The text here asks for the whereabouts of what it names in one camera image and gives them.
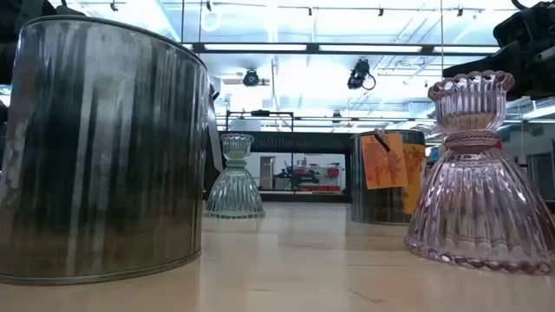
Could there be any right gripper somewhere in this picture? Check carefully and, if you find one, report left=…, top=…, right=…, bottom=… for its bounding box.
left=441, top=2, right=555, bottom=101

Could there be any pink glass candle holder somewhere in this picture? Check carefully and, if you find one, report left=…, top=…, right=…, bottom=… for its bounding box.
left=402, top=70, right=555, bottom=276

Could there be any tin can with orange tags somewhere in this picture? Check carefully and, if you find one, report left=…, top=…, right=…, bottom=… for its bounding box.
left=349, top=128, right=428, bottom=225

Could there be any clear glass candle holder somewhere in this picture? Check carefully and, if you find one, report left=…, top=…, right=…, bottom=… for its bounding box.
left=204, top=133, right=266, bottom=220

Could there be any thin vertical pole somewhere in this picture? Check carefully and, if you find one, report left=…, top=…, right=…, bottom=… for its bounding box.
left=439, top=0, right=445, bottom=79

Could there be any black mesh metal shelf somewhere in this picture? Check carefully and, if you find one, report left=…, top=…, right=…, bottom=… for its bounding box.
left=203, top=129, right=353, bottom=204

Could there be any workbench with red bins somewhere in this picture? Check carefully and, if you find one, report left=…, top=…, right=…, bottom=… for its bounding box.
left=272, top=156, right=343, bottom=193

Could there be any black round lamp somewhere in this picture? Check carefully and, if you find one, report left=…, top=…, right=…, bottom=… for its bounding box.
left=242, top=68, right=260, bottom=88

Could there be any grey door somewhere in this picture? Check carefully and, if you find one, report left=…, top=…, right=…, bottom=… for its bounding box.
left=258, top=155, right=277, bottom=191

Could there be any black camera with cable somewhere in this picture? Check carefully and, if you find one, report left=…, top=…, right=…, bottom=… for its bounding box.
left=346, top=58, right=377, bottom=91

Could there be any black overhead frame beam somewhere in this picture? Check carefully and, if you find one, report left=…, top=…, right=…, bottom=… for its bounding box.
left=181, top=42, right=502, bottom=55

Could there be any black metal table frame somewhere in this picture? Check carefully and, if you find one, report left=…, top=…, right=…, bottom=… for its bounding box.
left=259, top=190, right=353, bottom=204

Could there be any white cable loop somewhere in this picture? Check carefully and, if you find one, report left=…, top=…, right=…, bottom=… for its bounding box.
left=200, top=8, right=223, bottom=33

